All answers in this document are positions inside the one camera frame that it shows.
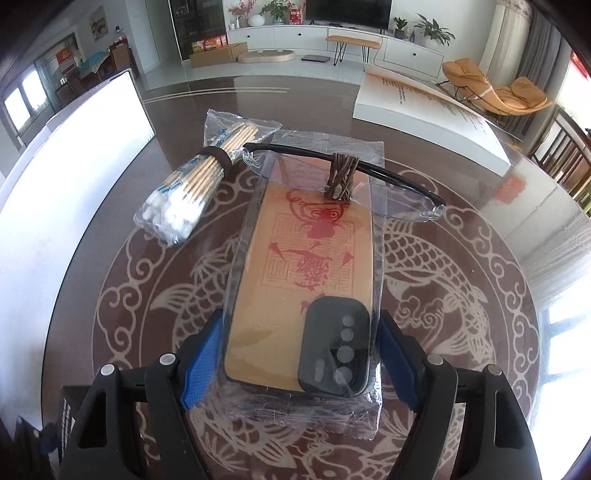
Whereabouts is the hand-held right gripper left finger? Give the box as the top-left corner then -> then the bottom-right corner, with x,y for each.
58,316 -> 225,480

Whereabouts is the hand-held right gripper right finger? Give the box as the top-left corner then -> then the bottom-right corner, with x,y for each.
376,314 -> 543,480

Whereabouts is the orange phone case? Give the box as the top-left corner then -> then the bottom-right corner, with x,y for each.
221,130 -> 386,437

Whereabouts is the cotton swab pack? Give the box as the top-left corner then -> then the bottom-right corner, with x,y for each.
134,108 -> 282,247

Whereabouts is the dark band on swabs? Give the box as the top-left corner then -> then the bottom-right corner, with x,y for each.
203,145 -> 234,174

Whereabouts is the white board panel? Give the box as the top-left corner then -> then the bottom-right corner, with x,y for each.
0,68 -> 155,370

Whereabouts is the large white book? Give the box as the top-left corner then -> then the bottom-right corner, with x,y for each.
353,65 -> 511,176

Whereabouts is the wooden chair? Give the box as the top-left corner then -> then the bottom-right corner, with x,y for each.
526,105 -> 591,204

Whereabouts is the orange lounge chair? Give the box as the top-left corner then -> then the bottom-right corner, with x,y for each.
436,58 -> 555,125

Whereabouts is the cardboard box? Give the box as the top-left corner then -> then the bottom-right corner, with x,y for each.
189,42 -> 249,69

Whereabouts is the oval beige cushion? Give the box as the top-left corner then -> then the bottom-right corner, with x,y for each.
236,48 -> 297,64

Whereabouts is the blue cloth covered chair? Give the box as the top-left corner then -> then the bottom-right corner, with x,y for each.
76,50 -> 112,81

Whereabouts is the orange bench stool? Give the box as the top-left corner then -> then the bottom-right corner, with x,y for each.
325,34 -> 384,63

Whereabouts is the large green potted plant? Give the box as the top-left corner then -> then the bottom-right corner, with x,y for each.
412,14 -> 455,47

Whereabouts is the white television cabinet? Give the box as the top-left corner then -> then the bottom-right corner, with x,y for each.
226,22 -> 446,79

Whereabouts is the covered standing air conditioner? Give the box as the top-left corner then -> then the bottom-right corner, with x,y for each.
478,0 -> 525,88

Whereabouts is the dark display cabinet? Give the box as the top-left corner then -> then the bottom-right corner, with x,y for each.
168,0 -> 228,61

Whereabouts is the grey curtain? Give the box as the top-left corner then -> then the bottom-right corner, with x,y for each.
517,0 -> 566,100

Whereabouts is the black television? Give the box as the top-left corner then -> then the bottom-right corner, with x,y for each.
306,0 -> 393,25

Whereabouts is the red flower arrangement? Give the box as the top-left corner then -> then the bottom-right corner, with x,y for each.
228,0 -> 257,26

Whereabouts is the leafy green potted plant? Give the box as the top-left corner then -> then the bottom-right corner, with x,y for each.
261,0 -> 296,24

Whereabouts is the brown striped hair tie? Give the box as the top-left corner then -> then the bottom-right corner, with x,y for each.
323,151 -> 362,201

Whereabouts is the red wall hanging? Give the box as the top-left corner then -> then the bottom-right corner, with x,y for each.
570,51 -> 591,79

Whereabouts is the framed wall picture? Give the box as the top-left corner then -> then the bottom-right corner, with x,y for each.
90,7 -> 112,40

